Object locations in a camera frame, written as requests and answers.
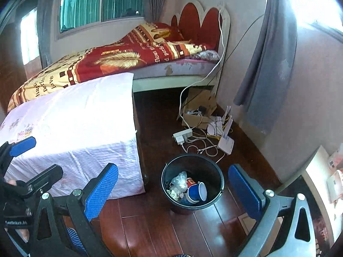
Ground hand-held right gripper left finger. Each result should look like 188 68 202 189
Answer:
31 163 119 257

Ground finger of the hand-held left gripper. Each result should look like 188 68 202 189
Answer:
0 136 36 169
16 165 64 197

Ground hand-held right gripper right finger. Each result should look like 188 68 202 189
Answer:
228 164 317 257

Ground black trash bin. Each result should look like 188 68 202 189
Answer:
161 154 224 215

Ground blue paper cup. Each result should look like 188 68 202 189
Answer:
188 182 207 204

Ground clear plastic wrap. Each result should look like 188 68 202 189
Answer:
169 172 188 193

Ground white tissue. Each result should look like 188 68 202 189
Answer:
167 187 181 200

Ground white router with antennas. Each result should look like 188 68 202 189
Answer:
218 106 234 155

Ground blue striped cloth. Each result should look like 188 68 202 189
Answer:
67 227 89 257

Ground white modem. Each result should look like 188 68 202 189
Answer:
207 115 224 137

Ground white cabinet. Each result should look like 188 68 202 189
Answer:
301 145 343 257

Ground dark wooden wardrobe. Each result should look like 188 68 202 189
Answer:
0 21 27 113

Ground white power strip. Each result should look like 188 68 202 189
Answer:
173 128 193 145

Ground white box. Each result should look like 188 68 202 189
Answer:
327 170 343 202

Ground cardboard box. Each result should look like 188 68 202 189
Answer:
182 87 217 130

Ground narrow bright window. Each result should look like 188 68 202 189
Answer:
20 8 41 65

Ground bed with red blanket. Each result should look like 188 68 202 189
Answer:
8 23 208 113

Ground grey curtain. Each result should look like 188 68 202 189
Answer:
234 0 303 136
36 0 63 70
146 0 169 23

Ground white and red bed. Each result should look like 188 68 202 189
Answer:
132 1 231 93

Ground floral pillow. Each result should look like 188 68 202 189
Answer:
191 50 221 61

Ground window with green curtain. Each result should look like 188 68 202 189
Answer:
56 0 145 39

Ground arched bright window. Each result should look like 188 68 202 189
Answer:
281 0 343 40

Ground grey coiled cables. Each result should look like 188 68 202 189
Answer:
184 136 228 164

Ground yellow cable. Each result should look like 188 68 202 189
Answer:
192 115 232 140

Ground thin black cable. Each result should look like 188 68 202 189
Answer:
224 13 266 59

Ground white power cable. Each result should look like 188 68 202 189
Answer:
179 4 224 129

